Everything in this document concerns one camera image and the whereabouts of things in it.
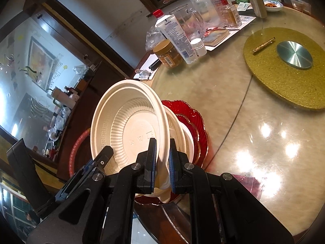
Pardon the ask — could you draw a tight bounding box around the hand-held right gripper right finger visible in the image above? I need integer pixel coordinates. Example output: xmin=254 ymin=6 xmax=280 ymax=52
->
xmin=168 ymin=138 xmax=296 ymax=244

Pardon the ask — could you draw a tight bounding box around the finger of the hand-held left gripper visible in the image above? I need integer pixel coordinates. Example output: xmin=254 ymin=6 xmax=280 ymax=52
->
xmin=54 ymin=146 xmax=114 ymax=200

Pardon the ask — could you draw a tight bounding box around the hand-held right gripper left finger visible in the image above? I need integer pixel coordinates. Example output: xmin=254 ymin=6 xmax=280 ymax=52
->
xmin=27 ymin=138 xmax=158 ymax=244

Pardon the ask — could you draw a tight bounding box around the white foam bowl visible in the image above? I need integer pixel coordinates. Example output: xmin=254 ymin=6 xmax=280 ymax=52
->
xmin=162 ymin=105 xmax=196 ymax=163

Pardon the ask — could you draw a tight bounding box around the cream ribbed plastic bowl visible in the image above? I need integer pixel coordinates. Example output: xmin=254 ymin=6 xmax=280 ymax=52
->
xmin=90 ymin=80 xmax=170 ymax=180

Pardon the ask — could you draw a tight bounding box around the small red glass plate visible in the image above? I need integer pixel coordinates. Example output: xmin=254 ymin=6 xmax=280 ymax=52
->
xmin=175 ymin=113 xmax=202 ymax=167

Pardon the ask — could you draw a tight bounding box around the large red glass plate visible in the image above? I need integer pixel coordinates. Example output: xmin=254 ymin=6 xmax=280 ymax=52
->
xmin=134 ymin=100 xmax=210 ymax=206

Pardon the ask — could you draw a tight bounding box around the red hoop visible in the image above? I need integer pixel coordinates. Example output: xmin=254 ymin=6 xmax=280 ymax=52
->
xmin=68 ymin=128 xmax=98 ymax=183

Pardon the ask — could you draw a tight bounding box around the white kettle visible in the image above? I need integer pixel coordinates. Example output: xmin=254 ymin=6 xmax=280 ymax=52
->
xmin=47 ymin=86 xmax=77 ymax=108

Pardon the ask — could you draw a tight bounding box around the printed paper sheet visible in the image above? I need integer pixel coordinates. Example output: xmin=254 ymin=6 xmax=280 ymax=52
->
xmin=132 ymin=53 xmax=163 ymax=82

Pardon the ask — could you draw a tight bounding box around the peanut butter jar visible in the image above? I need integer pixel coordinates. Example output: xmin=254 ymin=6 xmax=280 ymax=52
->
xmin=153 ymin=39 xmax=184 ymax=69

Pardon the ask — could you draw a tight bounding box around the wooden glass door cabinet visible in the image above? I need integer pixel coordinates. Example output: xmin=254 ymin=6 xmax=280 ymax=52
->
xmin=0 ymin=0 xmax=135 ymax=181

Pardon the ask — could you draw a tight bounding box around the small white pill bottle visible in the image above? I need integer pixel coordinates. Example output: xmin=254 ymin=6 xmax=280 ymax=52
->
xmin=190 ymin=38 xmax=208 ymax=57

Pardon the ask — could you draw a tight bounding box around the white lotion bottle red cap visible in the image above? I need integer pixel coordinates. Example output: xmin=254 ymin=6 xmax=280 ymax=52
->
xmin=153 ymin=9 xmax=198 ymax=65

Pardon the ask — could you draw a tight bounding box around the round gold glitter mat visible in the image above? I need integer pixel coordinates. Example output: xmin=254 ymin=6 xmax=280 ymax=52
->
xmin=243 ymin=27 xmax=325 ymax=112

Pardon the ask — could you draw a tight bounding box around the brown book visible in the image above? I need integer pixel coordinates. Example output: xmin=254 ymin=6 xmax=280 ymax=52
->
xmin=206 ymin=29 xmax=230 ymax=44

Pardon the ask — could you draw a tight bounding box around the clear glass pitcher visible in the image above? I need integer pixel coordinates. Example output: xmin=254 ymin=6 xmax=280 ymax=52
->
xmin=169 ymin=4 xmax=205 ymax=40

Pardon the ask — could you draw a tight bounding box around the gold pen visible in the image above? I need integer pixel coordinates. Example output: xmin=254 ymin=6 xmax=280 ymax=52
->
xmin=252 ymin=37 xmax=276 ymax=54

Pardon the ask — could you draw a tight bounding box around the printed paper placemat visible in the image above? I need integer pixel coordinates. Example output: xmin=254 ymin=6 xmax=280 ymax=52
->
xmin=203 ymin=15 xmax=257 ymax=51

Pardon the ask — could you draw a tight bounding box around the round metal disc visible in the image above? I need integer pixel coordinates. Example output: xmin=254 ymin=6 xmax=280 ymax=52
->
xmin=277 ymin=41 xmax=313 ymax=69

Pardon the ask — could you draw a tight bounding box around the small blue white dish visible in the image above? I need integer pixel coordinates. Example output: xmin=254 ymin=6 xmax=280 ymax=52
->
xmin=263 ymin=0 xmax=284 ymax=12

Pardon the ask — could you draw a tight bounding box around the clear plastic container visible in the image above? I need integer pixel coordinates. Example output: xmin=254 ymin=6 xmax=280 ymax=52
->
xmin=289 ymin=0 xmax=312 ymax=13

